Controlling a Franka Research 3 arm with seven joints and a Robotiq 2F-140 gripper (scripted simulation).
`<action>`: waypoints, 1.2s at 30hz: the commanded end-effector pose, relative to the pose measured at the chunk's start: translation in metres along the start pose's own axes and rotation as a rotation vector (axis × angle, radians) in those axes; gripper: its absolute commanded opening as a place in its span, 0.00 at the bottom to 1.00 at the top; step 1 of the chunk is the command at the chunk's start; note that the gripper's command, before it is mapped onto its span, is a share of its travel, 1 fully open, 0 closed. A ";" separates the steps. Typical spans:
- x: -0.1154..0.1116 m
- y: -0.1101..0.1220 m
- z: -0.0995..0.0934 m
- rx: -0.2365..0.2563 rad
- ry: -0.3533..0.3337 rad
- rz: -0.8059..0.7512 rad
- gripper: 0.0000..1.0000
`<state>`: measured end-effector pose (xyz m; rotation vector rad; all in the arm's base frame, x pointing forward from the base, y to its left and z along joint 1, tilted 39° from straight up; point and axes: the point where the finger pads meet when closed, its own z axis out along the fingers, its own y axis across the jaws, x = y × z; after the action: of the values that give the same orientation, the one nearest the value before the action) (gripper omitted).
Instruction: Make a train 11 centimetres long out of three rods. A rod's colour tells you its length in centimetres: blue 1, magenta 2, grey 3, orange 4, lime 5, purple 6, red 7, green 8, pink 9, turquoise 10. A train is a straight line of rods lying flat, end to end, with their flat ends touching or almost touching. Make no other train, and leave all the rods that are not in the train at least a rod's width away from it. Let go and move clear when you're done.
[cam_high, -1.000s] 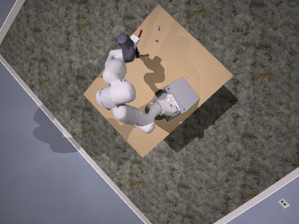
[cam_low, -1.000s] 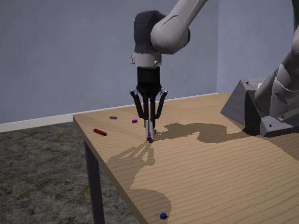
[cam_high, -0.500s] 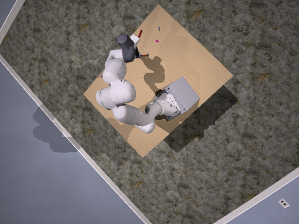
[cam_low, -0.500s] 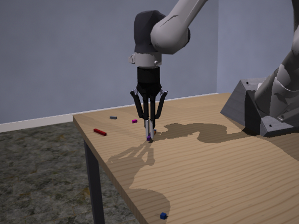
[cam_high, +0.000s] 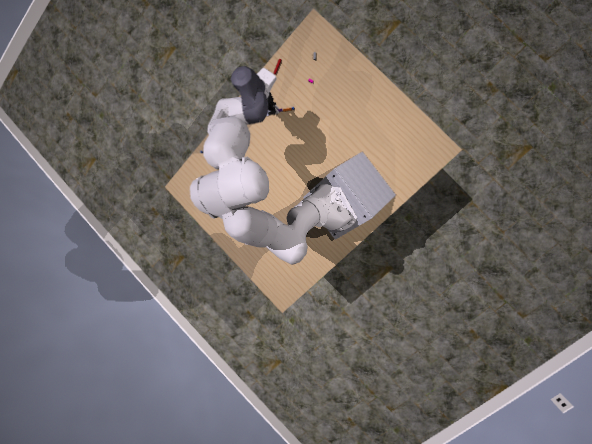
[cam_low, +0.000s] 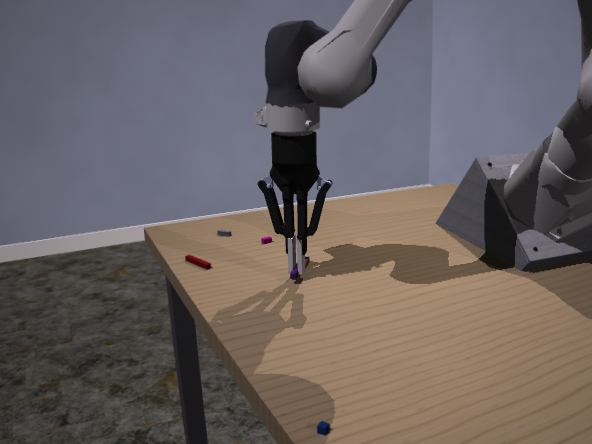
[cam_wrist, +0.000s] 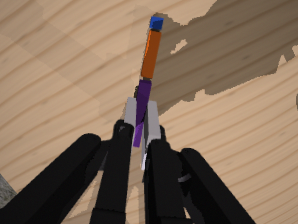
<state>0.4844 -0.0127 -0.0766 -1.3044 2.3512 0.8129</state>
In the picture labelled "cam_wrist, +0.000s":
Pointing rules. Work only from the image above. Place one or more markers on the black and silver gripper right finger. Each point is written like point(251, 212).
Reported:
point(206, 198)

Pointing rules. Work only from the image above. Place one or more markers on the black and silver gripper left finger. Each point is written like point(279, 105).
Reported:
point(50, 196)

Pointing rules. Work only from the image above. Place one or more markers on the purple rod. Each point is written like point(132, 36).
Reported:
point(142, 100)

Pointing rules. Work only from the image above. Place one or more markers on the orange rod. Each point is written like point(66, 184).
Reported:
point(150, 54)

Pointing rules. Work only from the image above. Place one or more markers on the small blue block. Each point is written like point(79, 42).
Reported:
point(156, 23)

